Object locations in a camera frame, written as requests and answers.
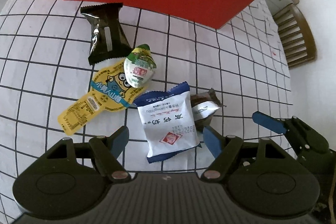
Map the yellow minion snack pack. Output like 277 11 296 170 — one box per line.
58 59 147 135

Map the white blue milk candy bag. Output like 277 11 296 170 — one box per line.
134 81 201 164

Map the right wooden chair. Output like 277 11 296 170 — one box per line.
273 3 317 69

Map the brown white small snack packet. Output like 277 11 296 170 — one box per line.
190 88 223 133

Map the green white jelly pouch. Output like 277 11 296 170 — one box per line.
123 44 157 88

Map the white black grid tablecloth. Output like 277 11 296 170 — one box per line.
1 0 290 223

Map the black snack packet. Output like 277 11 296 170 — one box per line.
80 3 133 65

